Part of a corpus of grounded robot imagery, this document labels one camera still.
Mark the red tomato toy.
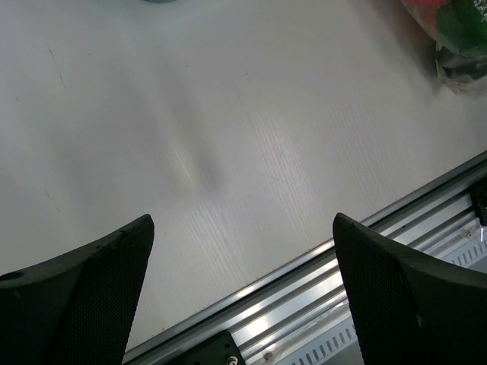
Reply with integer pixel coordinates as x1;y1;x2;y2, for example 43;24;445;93
403;0;450;29

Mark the green lime toy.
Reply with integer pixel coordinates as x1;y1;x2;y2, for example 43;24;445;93
436;1;486;58

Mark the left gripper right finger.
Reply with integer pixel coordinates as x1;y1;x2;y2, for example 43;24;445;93
333;213;486;364

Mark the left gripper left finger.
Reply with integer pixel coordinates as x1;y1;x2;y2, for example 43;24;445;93
1;214;154;364

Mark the clear zip top bag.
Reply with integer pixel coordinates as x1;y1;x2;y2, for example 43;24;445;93
403;0;486;98

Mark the aluminium mounting rail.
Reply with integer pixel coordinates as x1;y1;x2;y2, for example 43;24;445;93
124;155;486;364

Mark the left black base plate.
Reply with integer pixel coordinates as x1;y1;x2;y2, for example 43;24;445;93
151;330;246;365

